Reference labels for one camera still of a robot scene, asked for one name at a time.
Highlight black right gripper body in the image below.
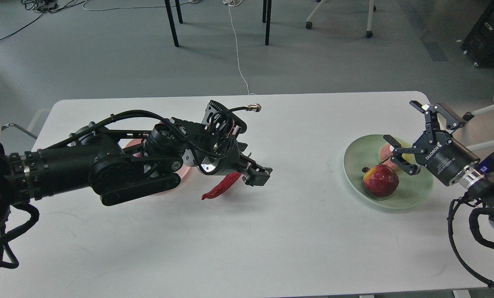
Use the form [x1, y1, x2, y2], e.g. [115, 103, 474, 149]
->
[413, 132, 480, 185]

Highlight red chili pepper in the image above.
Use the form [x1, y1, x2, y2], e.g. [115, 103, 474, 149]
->
[201, 172, 242, 200]

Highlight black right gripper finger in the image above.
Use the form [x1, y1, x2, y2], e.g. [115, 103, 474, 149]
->
[383, 135, 426, 175]
[409, 101, 466, 141]

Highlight black floor cables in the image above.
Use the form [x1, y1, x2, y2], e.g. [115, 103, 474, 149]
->
[0, 0, 86, 50]

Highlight black table legs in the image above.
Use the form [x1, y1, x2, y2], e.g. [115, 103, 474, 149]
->
[164, 0, 272, 47]

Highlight light green plate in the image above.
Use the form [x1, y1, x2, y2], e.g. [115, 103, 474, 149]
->
[343, 134, 434, 211]

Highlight red pomegranate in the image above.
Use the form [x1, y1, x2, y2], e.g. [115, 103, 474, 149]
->
[361, 164, 400, 198]

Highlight black equipment case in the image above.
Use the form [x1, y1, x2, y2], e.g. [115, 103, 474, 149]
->
[461, 0, 494, 67]

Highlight yellow green peach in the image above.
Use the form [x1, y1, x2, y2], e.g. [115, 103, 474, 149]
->
[378, 143, 401, 172]

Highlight pink plate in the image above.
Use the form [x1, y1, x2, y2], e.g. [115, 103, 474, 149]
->
[123, 138, 190, 196]

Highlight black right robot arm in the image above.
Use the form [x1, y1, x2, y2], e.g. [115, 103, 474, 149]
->
[383, 101, 494, 289]

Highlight white rolling chair base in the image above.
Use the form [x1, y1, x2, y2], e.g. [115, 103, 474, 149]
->
[304, 0, 377, 39]

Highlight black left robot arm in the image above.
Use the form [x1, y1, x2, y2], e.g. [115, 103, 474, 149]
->
[0, 100, 272, 269]

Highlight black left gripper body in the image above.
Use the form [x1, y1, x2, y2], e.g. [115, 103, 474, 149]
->
[197, 142, 249, 175]

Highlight white floor cable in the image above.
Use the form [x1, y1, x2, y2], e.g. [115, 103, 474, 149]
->
[222, 0, 257, 96]

